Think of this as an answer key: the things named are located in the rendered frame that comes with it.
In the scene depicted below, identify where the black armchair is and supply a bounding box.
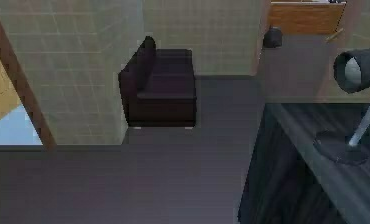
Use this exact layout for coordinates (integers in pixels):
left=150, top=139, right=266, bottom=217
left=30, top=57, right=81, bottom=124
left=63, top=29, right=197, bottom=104
left=117, top=35, right=198, bottom=130

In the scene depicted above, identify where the black round bin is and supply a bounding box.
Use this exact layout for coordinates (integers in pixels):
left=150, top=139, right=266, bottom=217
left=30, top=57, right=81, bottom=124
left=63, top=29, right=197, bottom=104
left=263, top=26, right=283, bottom=49

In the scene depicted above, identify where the dark wooden desk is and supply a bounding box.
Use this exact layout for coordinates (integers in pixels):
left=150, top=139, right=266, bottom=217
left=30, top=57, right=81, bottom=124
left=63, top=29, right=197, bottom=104
left=237, top=102, right=370, bottom=224

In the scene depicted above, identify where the brown wooden cabinet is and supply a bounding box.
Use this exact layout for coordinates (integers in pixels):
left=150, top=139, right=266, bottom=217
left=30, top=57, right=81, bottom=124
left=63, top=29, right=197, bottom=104
left=268, top=0, right=347, bottom=37

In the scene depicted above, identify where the black desk lamp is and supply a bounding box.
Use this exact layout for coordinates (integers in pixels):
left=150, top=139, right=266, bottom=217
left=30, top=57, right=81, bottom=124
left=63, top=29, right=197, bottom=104
left=313, top=47, right=370, bottom=166

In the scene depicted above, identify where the brown framed window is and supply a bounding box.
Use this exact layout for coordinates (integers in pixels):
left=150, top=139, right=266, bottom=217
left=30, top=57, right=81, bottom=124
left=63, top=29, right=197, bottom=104
left=0, top=8, right=57, bottom=150

